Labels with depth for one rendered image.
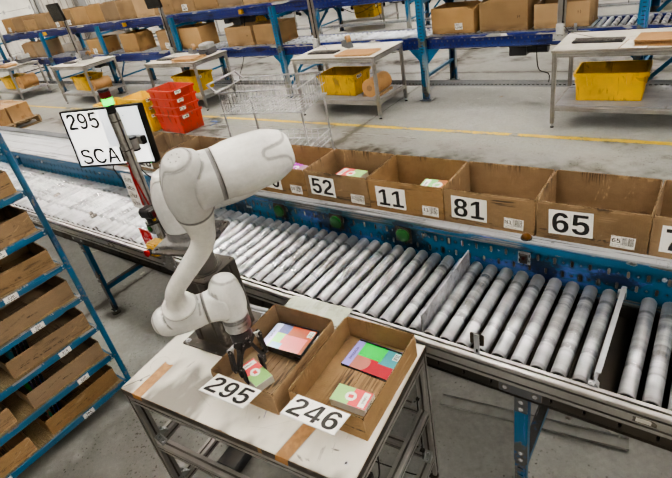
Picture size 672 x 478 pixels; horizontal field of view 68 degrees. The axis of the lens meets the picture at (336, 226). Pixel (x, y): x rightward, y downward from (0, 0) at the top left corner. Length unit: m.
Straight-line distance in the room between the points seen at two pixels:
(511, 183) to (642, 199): 0.52
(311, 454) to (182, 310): 0.58
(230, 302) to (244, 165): 0.58
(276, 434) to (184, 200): 0.86
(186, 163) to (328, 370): 0.99
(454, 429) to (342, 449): 1.04
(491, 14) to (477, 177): 4.22
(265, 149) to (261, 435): 0.95
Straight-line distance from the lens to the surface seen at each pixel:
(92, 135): 2.87
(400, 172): 2.67
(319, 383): 1.81
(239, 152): 1.18
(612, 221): 2.09
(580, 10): 6.28
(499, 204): 2.17
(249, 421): 1.79
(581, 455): 2.57
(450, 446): 2.54
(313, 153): 2.96
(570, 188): 2.38
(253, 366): 1.90
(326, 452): 1.65
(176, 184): 1.16
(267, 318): 2.03
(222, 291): 1.60
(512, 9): 6.44
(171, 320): 1.62
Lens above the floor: 2.06
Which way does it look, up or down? 30 degrees down
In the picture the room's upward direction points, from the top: 11 degrees counter-clockwise
